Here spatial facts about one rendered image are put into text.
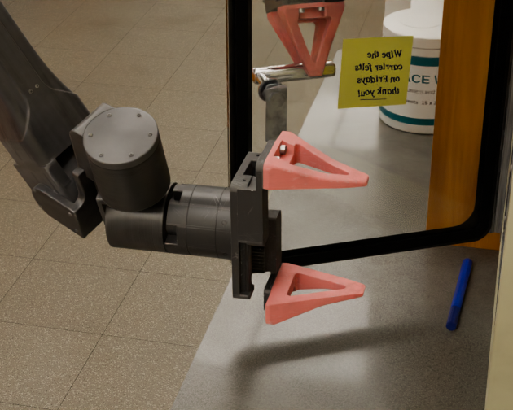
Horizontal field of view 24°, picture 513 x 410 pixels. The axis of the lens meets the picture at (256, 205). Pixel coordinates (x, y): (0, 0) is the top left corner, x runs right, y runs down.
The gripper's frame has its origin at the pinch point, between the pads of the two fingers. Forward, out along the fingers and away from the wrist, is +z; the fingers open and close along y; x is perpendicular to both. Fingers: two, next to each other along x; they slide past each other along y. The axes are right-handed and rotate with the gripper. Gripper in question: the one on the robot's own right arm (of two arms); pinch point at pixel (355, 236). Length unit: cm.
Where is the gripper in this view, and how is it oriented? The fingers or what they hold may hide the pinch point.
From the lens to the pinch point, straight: 92.3
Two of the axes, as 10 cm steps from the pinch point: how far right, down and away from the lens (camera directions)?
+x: 2.3, -4.5, 8.6
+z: 9.7, 0.9, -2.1
